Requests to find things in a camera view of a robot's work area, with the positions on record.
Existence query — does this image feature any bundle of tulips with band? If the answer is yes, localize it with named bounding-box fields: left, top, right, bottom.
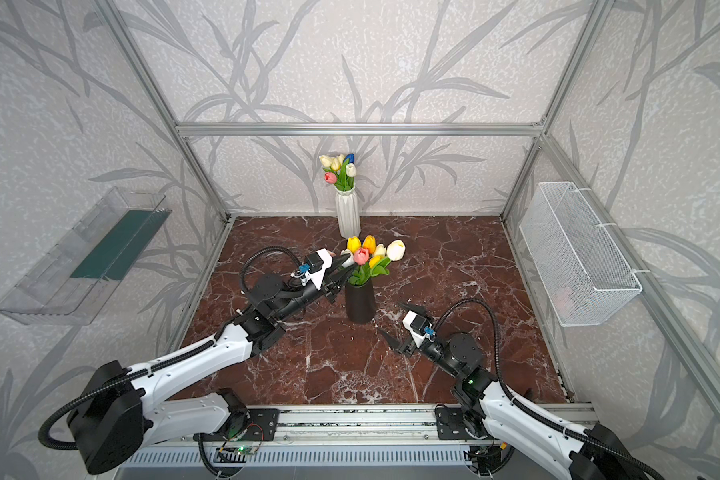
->
left=346, top=235, right=377, bottom=287

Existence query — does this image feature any bright yellow tulip flower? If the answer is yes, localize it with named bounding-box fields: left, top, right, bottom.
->
left=367, top=256, right=386, bottom=279

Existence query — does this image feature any black cylindrical vase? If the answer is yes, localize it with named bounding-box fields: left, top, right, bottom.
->
left=345, top=280, right=377, bottom=324

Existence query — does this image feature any white ribbed ceramic vase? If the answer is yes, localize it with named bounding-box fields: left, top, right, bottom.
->
left=335, top=187, right=361, bottom=239

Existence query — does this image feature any white tulip flower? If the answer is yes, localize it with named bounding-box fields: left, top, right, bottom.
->
left=345, top=163, right=357, bottom=191

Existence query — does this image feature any small cream tulip flower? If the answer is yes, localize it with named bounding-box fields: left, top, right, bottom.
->
left=381, top=240, right=406, bottom=275

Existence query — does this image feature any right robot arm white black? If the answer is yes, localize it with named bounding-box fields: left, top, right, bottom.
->
left=381, top=298, right=662, bottom=479

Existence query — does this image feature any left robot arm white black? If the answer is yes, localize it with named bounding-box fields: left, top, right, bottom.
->
left=37, top=246, right=357, bottom=475

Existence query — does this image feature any green circuit board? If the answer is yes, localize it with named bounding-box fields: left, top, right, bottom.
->
left=218, top=445, right=260, bottom=456

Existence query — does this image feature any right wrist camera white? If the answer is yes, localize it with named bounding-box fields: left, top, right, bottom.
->
left=403, top=310, right=436, bottom=348

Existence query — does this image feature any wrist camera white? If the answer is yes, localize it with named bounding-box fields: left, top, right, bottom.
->
left=291, top=249, right=334, bottom=290
left=403, top=310, right=436, bottom=348

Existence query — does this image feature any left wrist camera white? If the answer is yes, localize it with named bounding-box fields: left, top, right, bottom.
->
left=291, top=249, right=334, bottom=290

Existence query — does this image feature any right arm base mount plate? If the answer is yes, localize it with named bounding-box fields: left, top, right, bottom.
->
left=434, top=404, right=488, bottom=440

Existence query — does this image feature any aluminium frame front rail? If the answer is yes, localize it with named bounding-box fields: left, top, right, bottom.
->
left=141, top=395, right=597, bottom=448

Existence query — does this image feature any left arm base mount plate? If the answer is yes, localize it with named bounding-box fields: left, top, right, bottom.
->
left=220, top=408, right=280, bottom=442

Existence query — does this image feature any aluminium frame back crossbar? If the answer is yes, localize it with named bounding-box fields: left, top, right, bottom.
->
left=176, top=122, right=542, bottom=137

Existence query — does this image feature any white wire mesh basket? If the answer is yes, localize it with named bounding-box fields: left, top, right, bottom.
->
left=520, top=181, right=643, bottom=327

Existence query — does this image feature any clear plastic wall tray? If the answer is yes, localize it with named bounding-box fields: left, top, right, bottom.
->
left=0, top=187, right=172, bottom=326

